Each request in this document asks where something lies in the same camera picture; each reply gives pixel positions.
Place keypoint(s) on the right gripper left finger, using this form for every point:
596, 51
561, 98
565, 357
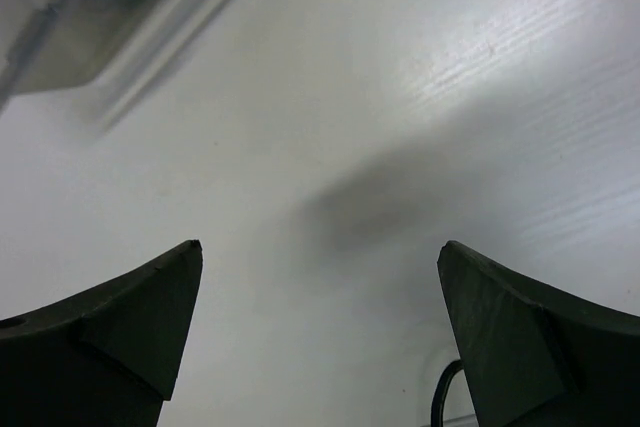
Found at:
108, 356

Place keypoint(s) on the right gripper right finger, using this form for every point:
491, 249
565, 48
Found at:
532, 354

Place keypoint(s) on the clear plastic bin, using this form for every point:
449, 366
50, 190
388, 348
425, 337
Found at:
92, 61

